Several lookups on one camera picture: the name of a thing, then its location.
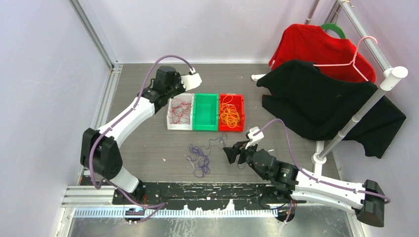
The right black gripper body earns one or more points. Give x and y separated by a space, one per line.
251 164

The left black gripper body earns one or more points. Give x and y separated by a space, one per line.
177 88

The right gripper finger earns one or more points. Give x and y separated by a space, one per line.
241 144
231 153

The white plastic bin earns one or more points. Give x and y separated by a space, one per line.
180 112

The green plastic bin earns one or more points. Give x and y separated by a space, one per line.
205 112

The red plastic bin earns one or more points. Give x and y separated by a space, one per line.
231 116

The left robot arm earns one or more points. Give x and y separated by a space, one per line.
100 150

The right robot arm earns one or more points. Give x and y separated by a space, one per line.
365 200

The black shirt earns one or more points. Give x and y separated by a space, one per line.
316 106

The red shirt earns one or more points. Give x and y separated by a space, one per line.
310 43

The pink hanger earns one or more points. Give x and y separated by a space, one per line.
353 61

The green hanger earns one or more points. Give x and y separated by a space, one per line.
334 28

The white clothes rack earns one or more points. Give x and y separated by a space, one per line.
392 77

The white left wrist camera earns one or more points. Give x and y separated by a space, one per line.
191 80

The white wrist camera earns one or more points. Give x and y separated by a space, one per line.
191 80
254 135

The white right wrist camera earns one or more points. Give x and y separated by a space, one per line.
254 135

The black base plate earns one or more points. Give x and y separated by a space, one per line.
211 196

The aluminium frame rail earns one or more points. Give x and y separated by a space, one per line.
86 15

